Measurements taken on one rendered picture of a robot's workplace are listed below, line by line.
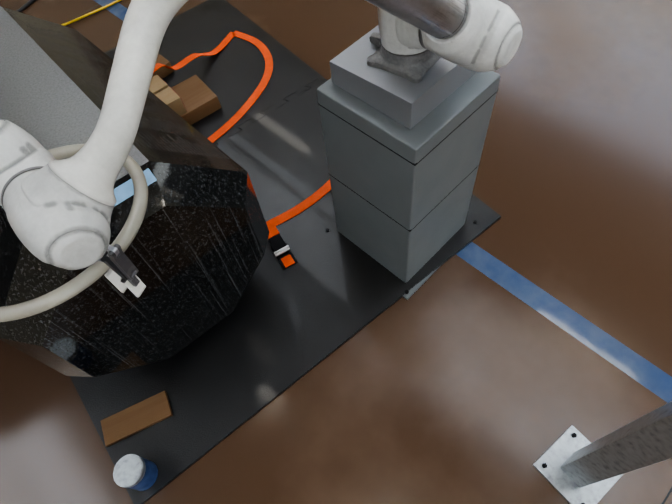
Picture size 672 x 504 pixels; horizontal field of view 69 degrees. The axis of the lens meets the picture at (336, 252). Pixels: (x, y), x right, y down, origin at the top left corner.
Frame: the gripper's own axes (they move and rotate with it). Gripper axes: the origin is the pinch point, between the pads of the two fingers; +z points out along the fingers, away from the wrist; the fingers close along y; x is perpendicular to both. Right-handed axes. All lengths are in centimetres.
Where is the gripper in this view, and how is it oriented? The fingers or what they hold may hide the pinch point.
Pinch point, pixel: (126, 281)
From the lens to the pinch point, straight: 114.9
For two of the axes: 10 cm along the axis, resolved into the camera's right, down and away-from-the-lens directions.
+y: -9.2, -2.0, 3.5
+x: -3.6, 7.9, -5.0
